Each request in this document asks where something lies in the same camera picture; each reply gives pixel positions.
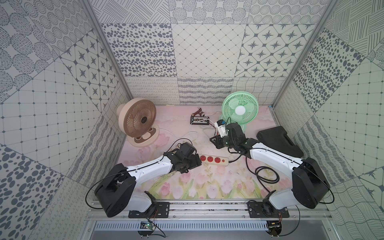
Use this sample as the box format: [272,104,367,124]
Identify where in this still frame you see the cream red power strip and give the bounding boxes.
[200,155,229,166]

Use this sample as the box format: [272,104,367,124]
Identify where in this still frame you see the white pink fan cable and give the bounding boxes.
[155,127,200,145]

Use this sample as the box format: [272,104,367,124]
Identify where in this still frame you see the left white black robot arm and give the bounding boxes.
[95,142,202,219]

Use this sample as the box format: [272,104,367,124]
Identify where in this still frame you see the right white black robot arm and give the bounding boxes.
[210,120,331,219]

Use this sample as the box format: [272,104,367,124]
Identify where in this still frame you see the green desk fan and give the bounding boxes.
[219,91,259,132]

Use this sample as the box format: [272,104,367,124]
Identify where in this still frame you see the pink brown desk fan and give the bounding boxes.
[116,98,160,148]

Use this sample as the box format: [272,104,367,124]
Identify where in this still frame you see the black charging board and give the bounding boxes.
[190,116,211,125]

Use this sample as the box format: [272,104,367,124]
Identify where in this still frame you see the black plastic case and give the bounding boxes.
[257,126,304,158]

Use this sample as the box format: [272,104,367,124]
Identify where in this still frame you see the left green circuit board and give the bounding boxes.
[138,222,156,237]

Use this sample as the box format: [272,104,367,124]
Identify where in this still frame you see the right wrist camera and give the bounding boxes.
[214,119,228,138]

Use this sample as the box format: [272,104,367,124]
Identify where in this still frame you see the black power strip cable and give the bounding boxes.
[228,154,281,185]

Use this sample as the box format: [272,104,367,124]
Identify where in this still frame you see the aluminium mounting rail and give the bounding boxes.
[86,198,331,221]

